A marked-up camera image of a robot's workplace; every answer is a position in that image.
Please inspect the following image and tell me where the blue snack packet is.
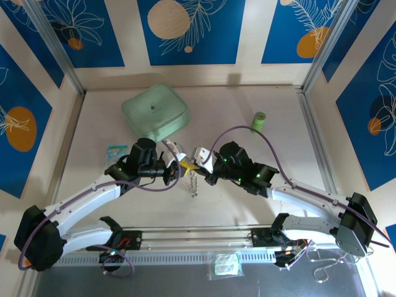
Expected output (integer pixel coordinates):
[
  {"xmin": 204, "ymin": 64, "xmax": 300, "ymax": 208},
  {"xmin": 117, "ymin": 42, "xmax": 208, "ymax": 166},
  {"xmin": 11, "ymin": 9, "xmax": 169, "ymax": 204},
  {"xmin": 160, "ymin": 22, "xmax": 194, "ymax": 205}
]
[{"xmin": 106, "ymin": 144, "xmax": 129, "ymax": 166}]

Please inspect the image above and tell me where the mint green zip case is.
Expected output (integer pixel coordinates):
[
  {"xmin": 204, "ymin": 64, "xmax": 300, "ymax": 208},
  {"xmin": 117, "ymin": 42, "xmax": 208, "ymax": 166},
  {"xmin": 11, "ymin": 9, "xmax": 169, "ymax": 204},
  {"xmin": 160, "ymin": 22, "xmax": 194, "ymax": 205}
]
[{"xmin": 121, "ymin": 83, "xmax": 191, "ymax": 144}]

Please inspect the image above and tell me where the clear plastic bag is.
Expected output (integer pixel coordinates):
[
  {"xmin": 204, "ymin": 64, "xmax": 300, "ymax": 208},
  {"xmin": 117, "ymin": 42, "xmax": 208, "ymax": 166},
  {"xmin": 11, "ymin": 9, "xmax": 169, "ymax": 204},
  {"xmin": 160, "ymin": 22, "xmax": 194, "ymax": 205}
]
[{"xmin": 209, "ymin": 251, "xmax": 244, "ymax": 281}]

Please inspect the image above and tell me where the grey metal sheet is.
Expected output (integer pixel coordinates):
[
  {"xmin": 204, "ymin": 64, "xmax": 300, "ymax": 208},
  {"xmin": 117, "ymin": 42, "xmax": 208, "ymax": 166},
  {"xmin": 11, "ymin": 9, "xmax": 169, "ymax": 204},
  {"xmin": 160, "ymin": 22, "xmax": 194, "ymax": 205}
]
[{"xmin": 30, "ymin": 264, "xmax": 380, "ymax": 297}]

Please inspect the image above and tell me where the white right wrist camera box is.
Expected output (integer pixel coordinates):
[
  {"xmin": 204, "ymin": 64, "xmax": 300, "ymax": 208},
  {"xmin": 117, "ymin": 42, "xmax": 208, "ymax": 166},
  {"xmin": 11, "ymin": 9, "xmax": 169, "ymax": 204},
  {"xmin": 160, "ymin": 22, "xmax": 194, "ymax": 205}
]
[{"xmin": 191, "ymin": 147, "xmax": 216, "ymax": 174}]

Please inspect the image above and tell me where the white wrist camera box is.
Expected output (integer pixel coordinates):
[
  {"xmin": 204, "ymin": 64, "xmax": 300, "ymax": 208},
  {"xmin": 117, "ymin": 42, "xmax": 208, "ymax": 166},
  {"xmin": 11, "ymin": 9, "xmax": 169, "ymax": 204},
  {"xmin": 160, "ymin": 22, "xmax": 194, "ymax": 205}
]
[
  {"xmin": 163, "ymin": 140, "xmax": 187, "ymax": 170},
  {"xmin": 191, "ymin": 147, "xmax": 216, "ymax": 174}
]

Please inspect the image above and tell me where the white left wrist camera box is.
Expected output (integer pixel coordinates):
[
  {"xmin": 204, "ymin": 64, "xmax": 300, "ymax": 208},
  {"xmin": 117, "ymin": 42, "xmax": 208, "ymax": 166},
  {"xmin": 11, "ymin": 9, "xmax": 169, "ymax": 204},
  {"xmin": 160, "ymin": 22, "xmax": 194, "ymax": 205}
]
[{"xmin": 163, "ymin": 140, "xmax": 187, "ymax": 170}]

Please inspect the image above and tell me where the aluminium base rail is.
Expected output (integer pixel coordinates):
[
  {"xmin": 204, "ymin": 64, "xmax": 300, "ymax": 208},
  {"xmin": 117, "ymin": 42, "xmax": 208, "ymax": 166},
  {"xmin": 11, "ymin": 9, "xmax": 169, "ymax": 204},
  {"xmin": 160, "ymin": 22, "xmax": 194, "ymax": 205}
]
[{"xmin": 55, "ymin": 227, "xmax": 369, "ymax": 267}]

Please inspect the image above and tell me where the aluminium side rail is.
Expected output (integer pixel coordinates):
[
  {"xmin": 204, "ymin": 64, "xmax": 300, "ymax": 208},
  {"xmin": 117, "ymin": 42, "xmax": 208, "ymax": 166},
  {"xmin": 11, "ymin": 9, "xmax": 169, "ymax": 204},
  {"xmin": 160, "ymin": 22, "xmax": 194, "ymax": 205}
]
[{"xmin": 296, "ymin": 88, "xmax": 383, "ymax": 297}]

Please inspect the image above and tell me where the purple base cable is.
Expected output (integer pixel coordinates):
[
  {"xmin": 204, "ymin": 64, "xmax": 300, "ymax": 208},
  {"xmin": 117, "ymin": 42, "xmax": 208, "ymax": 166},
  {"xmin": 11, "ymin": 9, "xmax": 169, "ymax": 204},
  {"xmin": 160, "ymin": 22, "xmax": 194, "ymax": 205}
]
[
  {"xmin": 278, "ymin": 239, "xmax": 315, "ymax": 270},
  {"xmin": 101, "ymin": 245, "xmax": 136, "ymax": 278}
]

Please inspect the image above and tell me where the aluminium frame post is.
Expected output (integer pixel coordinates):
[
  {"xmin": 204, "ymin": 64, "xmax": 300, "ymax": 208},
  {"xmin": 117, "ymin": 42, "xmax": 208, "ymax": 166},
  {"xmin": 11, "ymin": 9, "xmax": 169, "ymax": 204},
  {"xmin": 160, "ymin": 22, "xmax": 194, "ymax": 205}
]
[
  {"xmin": 23, "ymin": 0, "xmax": 87, "ymax": 96},
  {"xmin": 301, "ymin": 0, "xmax": 361, "ymax": 93}
]

